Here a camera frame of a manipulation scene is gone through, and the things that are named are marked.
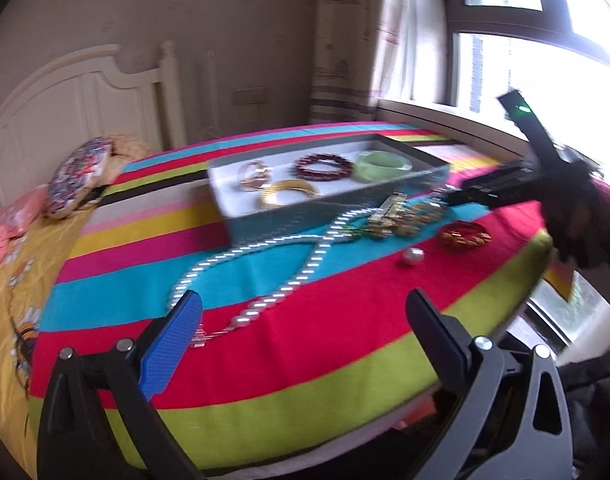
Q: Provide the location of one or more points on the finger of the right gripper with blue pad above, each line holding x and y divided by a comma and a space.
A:
447, 195

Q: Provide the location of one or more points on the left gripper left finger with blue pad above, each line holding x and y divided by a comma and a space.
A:
76, 439

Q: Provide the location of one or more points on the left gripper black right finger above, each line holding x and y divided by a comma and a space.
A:
511, 420

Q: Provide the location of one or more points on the gold pin brooch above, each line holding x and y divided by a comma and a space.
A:
386, 215

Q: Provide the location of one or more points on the white pearl pendant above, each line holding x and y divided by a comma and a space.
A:
413, 256

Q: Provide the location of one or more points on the green jade bangle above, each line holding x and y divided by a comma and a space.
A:
377, 166

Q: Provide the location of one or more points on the gold bangle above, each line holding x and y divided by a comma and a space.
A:
286, 192

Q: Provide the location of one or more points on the grey jewelry tray box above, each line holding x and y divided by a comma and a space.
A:
247, 222

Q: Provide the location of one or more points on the yellow floral bedsheet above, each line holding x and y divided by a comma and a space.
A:
28, 268

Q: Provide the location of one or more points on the striped patterned curtain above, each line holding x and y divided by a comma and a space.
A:
367, 51

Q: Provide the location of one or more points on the striped colourful blanket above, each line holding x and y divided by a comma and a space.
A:
320, 362

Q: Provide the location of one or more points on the pink folded quilt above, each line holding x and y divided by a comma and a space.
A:
16, 218

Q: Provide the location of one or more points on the embroidered round pillow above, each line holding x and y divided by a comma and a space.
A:
80, 173

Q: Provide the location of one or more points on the beige plush blanket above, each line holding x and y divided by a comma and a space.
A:
126, 148

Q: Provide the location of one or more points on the white wooden headboard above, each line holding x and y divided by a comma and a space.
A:
77, 97

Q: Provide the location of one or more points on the window frame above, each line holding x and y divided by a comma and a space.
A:
458, 57

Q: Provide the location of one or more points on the wall power outlet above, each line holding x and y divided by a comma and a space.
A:
249, 96

